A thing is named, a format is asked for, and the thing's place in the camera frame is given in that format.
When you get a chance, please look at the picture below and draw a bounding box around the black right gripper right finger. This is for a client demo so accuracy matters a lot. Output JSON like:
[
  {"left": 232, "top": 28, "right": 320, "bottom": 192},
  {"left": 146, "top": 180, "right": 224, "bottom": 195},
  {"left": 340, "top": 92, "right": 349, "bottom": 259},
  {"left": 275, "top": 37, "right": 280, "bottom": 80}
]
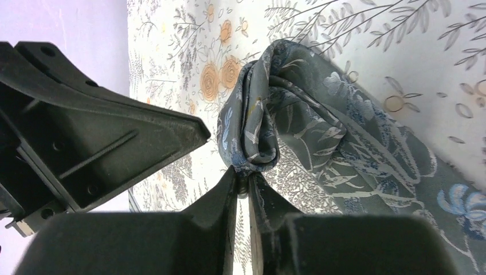
[{"left": 248, "top": 173, "right": 457, "bottom": 274}]

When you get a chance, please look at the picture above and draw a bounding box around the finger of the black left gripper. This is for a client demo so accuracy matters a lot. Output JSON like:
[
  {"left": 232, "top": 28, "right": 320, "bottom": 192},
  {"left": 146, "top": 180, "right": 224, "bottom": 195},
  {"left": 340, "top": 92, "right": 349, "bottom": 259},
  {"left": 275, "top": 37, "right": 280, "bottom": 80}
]
[{"left": 1, "top": 41, "right": 210, "bottom": 237}]

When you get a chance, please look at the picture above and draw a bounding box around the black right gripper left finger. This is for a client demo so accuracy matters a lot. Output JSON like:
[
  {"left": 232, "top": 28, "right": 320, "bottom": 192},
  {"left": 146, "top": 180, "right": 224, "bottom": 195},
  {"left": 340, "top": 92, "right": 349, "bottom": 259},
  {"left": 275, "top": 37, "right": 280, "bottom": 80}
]
[{"left": 15, "top": 168, "right": 237, "bottom": 274}]

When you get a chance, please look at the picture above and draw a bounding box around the grey leaf pattern tie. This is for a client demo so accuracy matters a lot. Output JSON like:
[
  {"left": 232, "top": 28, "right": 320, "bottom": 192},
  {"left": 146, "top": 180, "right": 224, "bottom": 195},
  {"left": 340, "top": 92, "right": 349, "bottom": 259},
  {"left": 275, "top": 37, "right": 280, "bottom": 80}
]
[{"left": 217, "top": 40, "right": 485, "bottom": 274}]

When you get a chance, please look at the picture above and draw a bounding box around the floral tablecloth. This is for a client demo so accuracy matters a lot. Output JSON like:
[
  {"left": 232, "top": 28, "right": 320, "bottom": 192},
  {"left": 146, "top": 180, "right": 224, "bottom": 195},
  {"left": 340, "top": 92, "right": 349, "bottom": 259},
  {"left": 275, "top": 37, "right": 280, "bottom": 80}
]
[{"left": 127, "top": 1, "right": 485, "bottom": 274}]

